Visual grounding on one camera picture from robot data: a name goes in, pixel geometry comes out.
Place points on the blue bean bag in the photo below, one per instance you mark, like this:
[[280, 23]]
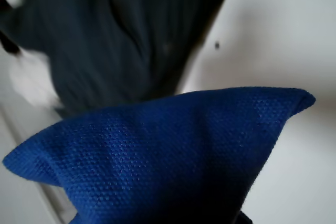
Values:
[[157, 155]]

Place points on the person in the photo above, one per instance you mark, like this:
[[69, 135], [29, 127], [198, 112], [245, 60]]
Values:
[[105, 37]]

